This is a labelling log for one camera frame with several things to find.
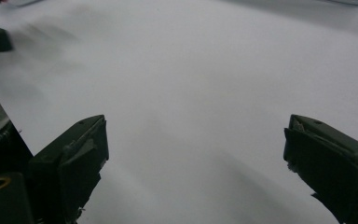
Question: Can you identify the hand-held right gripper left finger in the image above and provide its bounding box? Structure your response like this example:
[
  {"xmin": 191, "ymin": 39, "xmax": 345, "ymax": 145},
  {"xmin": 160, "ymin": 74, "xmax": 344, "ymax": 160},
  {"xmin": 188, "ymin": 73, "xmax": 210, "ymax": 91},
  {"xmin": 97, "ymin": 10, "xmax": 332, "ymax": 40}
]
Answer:
[{"xmin": 27, "ymin": 114, "xmax": 110, "ymax": 224}]

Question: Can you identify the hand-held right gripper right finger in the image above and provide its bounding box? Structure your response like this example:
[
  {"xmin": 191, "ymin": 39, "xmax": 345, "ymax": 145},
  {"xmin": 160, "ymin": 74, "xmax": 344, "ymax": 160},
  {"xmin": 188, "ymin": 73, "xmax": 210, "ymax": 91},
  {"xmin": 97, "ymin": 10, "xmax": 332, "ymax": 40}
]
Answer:
[{"xmin": 282, "ymin": 114, "xmax": 358, "ymax": 224}]

